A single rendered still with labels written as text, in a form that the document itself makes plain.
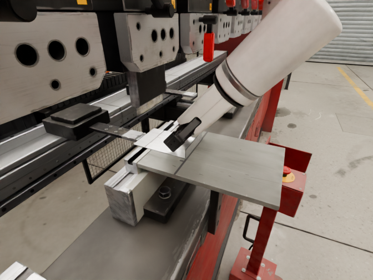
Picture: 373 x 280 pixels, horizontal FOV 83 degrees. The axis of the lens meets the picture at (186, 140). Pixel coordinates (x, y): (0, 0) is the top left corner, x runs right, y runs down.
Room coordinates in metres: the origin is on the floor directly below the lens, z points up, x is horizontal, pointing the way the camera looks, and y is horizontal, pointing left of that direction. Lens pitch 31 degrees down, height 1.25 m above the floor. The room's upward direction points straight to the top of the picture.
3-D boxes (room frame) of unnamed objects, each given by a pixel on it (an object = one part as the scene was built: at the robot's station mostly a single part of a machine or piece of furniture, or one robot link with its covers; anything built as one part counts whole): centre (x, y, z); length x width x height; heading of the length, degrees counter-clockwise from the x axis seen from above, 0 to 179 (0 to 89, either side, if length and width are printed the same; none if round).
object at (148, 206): (0.43, 0.01, 0.89); 0.30 x 0.05 x 0.03; 156
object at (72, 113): (0.49, 0.22, 1.01); 0.26 x 0.12 x 0.05; 66
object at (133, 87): (0.42, 0.08, 1.13); 0.10 x 0.02 x 0.10; 156
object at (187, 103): (1.13, 0.17, 0.81); 0.64 x 0.08 x 0.14; 66
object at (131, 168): (0.43, 0.07, 0.99); 0.20 x 0.03 x 0.03; 156
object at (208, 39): (0.54, -0.05, 1.20); 0.04 x 0.02 x 0.10; 66
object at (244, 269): (0.60, -0.35, 0.13); 0.10 x 0.10 x 0.01; 58
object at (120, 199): (0.47, 0.05, 0.92); 0.39 x 0.06 x 0.10; 156
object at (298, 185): (0.60, -0.35, 0.75); 0.20 x 0.16 x 0.18; 148
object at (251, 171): (0.36, -0.06, 1.00); 0.26 x 0.18 x 0.01; 66
